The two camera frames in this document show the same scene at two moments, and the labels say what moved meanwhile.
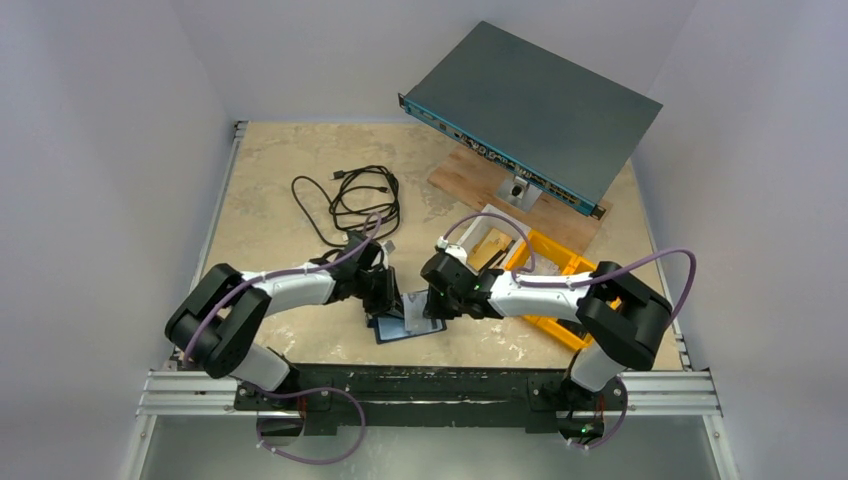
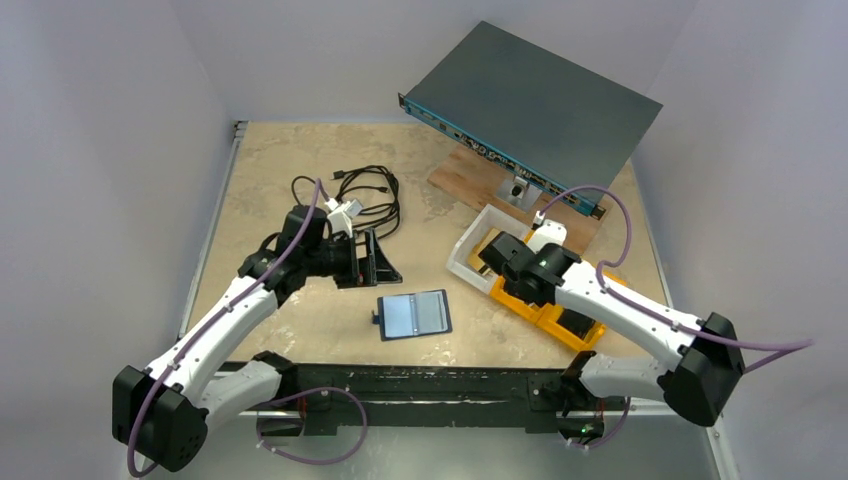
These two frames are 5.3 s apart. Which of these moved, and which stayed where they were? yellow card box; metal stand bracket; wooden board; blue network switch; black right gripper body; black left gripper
Moved: black right gripper body; black left gripper
Stayed: yellow card box; metal stand bracket; wooden board; blue network switch
